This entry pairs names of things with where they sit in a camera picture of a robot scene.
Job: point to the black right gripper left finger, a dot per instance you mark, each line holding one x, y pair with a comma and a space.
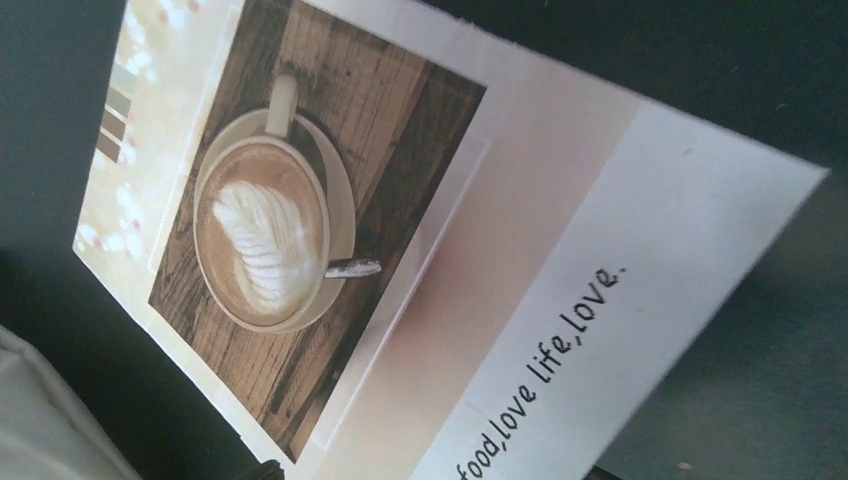
268, 470

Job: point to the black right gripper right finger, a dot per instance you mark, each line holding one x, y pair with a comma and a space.
597, 473

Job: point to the cream canvas backpack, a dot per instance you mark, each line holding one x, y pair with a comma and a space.
47, 432

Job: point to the coffee cover white book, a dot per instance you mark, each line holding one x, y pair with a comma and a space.
551, 243

